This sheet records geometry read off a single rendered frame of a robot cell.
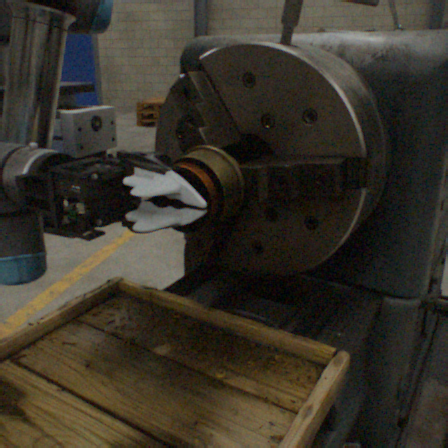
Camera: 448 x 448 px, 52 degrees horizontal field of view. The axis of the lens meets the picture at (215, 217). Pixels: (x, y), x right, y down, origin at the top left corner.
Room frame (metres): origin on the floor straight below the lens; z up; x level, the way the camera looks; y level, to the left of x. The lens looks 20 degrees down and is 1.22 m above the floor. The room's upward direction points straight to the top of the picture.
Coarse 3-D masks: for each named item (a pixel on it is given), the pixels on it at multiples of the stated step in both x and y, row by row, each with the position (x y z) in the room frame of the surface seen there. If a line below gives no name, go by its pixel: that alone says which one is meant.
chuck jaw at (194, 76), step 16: (192, 80) 0.59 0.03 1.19; (208, 80) 0.61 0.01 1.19; (176, 96) 0.60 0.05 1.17; (192, 96) 0.59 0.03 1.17; (208, 96) 0.59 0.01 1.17; (192, 112) 0.56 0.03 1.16; (208, 112) 0.57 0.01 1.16; (224, 112) 0.60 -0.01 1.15; (192, 128) 0.57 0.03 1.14; (208, 128) 0.55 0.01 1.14; (224, 128) 0.57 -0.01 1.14; (192, 144) 0.54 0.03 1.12; (208, 144) 0.53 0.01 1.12; (224, 144) 0.55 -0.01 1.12
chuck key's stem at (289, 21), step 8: (288, 0) 0.60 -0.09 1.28; (296, 0) 0.60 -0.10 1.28; (288, 8) 0.60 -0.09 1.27; (296, 8) 0.60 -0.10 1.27; (288, 16) 0.60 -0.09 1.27; (296, 16) 0.60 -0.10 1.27; (288, 24) 0.60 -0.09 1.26; (296, 24) 0.60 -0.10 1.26; (288, 32) 0.60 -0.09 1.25; (280, 40) 0.61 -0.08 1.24; (288, 40) 0.61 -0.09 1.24
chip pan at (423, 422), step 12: (444, 324) 1.06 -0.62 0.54; (432, 336) 1.00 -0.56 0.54; (444, 336) 1.00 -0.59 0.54; (444, 348) 0.95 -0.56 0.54; (432, 360) 0.90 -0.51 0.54; (444, 360) 0.90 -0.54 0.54; (420, 372) 0.86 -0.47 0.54; (432, 372) 0.86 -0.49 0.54; (444, 372) 0.86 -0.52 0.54; (432, 384) 0.82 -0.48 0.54; (444, 384) 0.82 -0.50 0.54; (420, 396) 0.78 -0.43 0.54; (432, 396) 0.78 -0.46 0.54; (444, 396) 0.78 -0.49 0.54; (408, 408) 0.75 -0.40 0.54; (420, 408) 0.75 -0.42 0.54; (432, 408) 0.75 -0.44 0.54; (444, 408) 0.75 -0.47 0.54; (420, 420) 0.71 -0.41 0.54; (432, 420) 0.71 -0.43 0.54; (444, 420) 0.71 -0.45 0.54; (420, 432) 0.68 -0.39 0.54; (432, 432) 0.68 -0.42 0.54; (444, 432) 0.68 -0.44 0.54; (408, 444) 0.66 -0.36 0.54; (420, 444) 0.65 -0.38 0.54; (432, 444) 0.66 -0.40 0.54; (444, 444) 0.65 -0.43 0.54
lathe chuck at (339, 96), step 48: (240, 48) 0.60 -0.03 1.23; (288, 48) 0.57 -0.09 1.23; (240, 96) 0.60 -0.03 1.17; (288, 96) 0.56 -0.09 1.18; (336, 96) 0.53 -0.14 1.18; (240, 144) 0.66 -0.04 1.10; (288, 144) 0.56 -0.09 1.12; (336, 144) 0.53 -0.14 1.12; (240, 240) 0.59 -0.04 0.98; (288, 240) 0.55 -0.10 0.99; (336, 240) 0.52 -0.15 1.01
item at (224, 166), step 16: (176, 160) 0.50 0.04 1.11; (192, 160) 0.48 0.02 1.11; (208, 160) 0.48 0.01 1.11; (224, 160) 0.50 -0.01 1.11; (192, 176) 0.45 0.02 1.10; (208, 176) 0.47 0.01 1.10; (224, 176) 0.47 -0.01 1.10; (240, 176) 0.49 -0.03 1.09; (208, 192) 0.45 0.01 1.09; (224, 192) 0.47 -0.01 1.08; (240, 192) 0.49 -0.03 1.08; (208, 208) 0.45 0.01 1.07; (224, 208) 0.47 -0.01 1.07; (192, 224) 0.46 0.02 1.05; (208, 224) 0.48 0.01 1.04
